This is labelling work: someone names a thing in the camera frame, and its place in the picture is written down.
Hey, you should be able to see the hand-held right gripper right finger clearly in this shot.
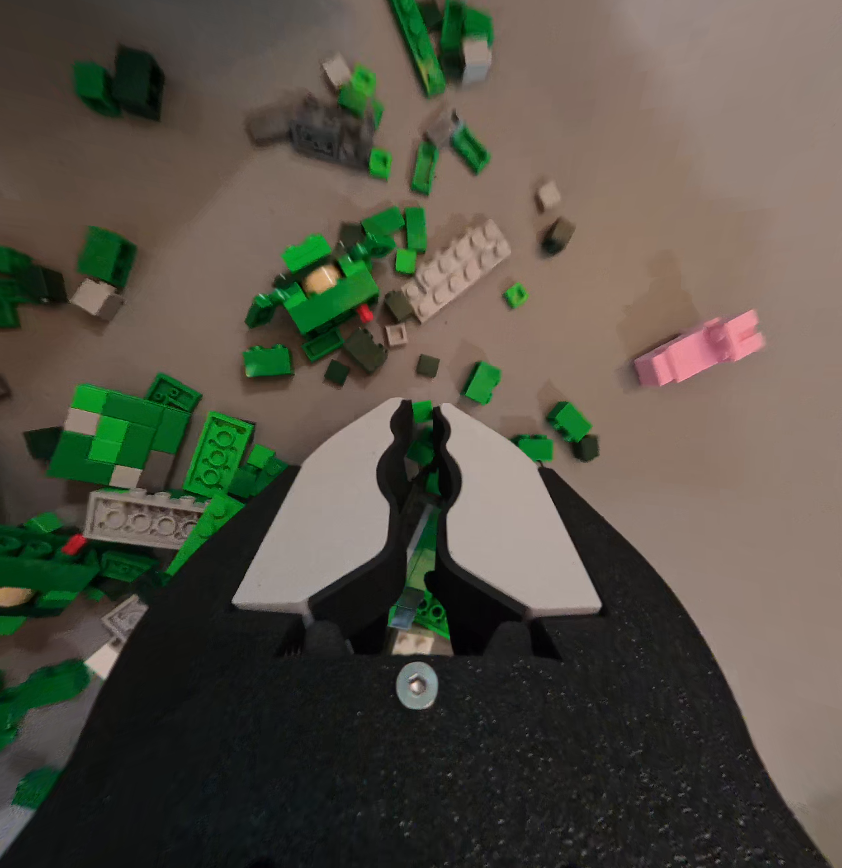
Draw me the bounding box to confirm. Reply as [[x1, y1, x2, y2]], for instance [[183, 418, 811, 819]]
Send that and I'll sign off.
[[426, 403, 605, 656]]

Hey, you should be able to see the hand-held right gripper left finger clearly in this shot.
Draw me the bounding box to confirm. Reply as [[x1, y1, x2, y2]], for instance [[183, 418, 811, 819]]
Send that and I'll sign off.
[[231, 398, 414, 655]]

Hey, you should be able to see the pile of green toy bricks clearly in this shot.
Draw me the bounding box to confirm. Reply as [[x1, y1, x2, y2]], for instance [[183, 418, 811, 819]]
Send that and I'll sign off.
[[0, 0, 601, 811]]

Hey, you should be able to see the green plate with round holes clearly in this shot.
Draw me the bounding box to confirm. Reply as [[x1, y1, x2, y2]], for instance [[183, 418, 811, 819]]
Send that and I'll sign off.
[[184, 410, 255, 499]]

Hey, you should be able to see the light grey brick with holes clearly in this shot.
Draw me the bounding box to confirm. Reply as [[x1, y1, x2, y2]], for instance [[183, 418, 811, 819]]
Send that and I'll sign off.
[[84, 490, 212, 550]]

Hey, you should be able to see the green tiled panel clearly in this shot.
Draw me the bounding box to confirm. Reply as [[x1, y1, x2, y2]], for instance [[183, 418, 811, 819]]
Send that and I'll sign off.
[[47, 383, 191, 489]]

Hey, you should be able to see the green assembly with tan ball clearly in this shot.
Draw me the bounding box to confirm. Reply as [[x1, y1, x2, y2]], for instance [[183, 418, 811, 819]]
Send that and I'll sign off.
[[0, 515, 102, 635], [245, 234, 381, 336]]

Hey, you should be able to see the pink toy pig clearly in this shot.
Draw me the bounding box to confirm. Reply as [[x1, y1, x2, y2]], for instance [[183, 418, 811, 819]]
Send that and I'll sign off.
[[633, 308, 766, 389]]

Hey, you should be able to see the light grey studded plate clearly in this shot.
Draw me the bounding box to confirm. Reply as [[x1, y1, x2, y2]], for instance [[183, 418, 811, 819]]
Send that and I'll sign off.
[[402, 218, 513, 325]]

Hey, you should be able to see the dark grey square brick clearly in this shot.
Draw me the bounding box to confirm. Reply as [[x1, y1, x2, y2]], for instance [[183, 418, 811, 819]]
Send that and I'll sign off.
[[289, 95, 376, 170]]

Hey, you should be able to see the long green plate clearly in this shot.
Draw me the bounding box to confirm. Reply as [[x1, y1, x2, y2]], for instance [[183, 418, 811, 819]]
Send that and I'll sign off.
[[388, 0, 448, 98]]

